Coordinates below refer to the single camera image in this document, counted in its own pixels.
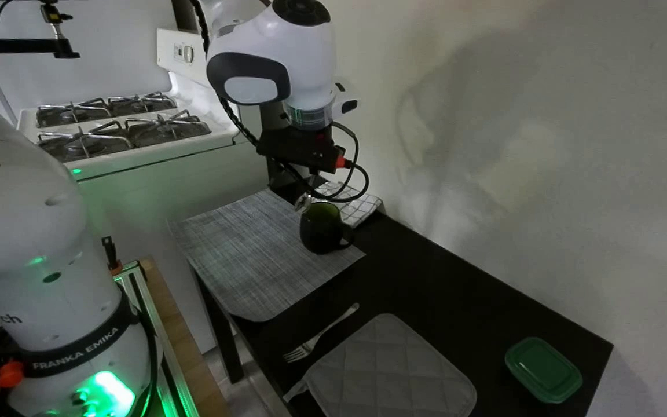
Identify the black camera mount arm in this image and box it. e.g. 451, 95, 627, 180
0, 0, 83, 63

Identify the silver fork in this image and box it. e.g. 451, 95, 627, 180
283, 301, 363, 366

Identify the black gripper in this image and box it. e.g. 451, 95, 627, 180
256, 125, 349, 206

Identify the black table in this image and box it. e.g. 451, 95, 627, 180
185, 206, 617, 417

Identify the grey woven placemat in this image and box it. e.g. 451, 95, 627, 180
174, 187, 369, 323

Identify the green lidded plastic container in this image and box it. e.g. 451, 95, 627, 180
502, 333, 586, 405

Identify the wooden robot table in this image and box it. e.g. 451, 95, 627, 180
136, 257, 232, 417

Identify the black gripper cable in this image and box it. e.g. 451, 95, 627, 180
325, 123, 372, 206

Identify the grey quilted pot holder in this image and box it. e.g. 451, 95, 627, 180
300, 311, 479, 417

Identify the white labelled box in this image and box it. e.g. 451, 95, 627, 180
156, 28, 214, 87

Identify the white checkered dish towel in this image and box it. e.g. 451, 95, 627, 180
312, 180, 384, 231

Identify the gas stove top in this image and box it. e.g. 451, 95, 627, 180
18, 87, 241, 182

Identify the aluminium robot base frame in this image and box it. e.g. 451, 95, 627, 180
109, 260, 196, 417

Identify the dark green mug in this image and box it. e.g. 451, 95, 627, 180
298, 200, 357, 257

